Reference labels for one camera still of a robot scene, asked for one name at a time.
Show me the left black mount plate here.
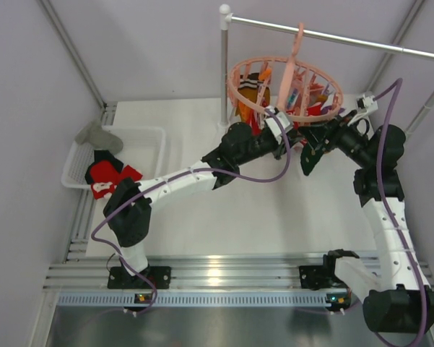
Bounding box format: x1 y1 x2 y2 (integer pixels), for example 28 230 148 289
107 266 171 290

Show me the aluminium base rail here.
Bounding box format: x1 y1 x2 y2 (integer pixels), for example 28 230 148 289
43 253 360 312

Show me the pink round clip hanger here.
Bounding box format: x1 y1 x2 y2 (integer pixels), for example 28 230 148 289
226 22 344 126

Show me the silver clothes rack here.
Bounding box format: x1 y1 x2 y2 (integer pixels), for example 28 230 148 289
229 1 434 125

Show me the red santa sock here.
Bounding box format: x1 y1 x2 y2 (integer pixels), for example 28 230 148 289
85 160 143 200

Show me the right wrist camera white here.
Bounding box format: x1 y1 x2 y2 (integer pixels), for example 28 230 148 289
356 94 378 116

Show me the black sock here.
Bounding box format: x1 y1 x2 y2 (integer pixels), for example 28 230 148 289
94 150 124 173

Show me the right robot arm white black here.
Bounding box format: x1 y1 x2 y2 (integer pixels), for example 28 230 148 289
298 112 434 333

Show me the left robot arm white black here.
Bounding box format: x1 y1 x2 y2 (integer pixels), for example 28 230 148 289
103 122 302 287

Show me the red hanging sock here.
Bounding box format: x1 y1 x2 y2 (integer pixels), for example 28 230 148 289
287 103 336 121
235 101 264 134

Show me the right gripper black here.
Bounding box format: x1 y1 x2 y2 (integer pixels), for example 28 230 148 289
298 109 373 168

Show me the grey sock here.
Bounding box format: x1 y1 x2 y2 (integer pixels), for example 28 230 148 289
74 121 123 154

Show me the right black mount plate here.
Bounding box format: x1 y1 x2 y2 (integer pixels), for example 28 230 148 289
299 265 331 291

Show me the mustard hanging sock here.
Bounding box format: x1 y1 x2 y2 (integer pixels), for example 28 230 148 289
238 72 271 107

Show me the black mount plate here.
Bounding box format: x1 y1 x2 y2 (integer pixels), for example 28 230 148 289
299 265 331 291
107 266 171 290

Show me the white plastic basket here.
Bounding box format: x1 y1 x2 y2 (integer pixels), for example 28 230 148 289
61 126 166 189

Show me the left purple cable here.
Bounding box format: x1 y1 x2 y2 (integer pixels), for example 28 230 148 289
91 108 295 316

